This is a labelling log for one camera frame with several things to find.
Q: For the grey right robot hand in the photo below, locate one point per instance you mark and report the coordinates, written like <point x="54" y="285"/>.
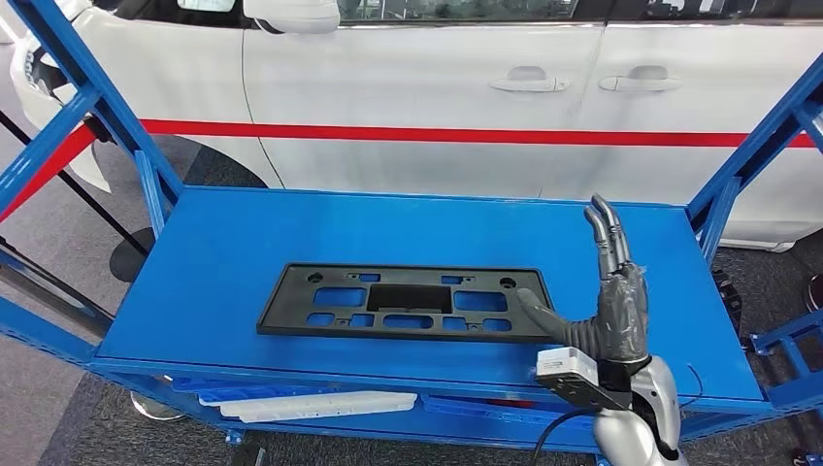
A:
<point x="620" y="315"/>

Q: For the black plastic plate frame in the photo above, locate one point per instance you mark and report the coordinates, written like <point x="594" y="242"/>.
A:
<point x="289" y="321"/>

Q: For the blue metal shelf rack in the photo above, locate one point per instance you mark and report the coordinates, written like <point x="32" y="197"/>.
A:
<point x="257" y="257"/>

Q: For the red round item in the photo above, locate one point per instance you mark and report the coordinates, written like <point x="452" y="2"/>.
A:
<point x="514" y="404"/>

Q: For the blue plastic bin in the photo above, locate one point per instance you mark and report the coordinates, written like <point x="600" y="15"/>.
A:
<point x="212" y="386"/>
<point x="488" y="411"/>

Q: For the chrome stanchion base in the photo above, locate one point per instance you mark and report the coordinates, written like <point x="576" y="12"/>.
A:
<point x="816" y="292"/>

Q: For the red barrier belt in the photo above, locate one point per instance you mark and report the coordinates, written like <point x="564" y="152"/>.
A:
<point x="450" y="134"/>

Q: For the white car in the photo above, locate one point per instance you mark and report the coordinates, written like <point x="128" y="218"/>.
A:
<point x="418" y="96"/>

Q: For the thin black pole stand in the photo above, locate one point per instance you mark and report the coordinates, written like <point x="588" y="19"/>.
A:
<point x="132" y="264"/>

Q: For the chrome stanchion post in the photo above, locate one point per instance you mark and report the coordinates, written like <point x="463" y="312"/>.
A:
<point x="157" y="408"/>

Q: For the grey black-headed stanchion post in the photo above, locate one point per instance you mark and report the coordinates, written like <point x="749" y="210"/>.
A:
<point x="96" y="127"/>

